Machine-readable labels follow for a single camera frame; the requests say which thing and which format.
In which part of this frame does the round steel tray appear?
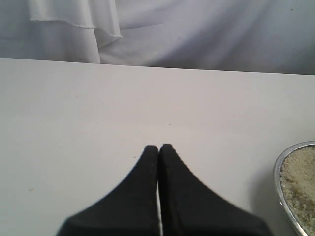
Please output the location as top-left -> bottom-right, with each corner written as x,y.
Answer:
273,141 -> 315,236

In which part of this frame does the greenish-grey granular food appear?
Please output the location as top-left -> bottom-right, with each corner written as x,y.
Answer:
280,146 -> 315,236

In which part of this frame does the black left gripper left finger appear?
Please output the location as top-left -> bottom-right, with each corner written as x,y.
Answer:
57,146 -> 159,236

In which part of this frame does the white cloth backdrop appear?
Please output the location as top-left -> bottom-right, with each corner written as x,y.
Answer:
0,0 -> 315,75

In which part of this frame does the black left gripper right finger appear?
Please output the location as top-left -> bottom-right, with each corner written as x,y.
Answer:
158,144 -> 255,236

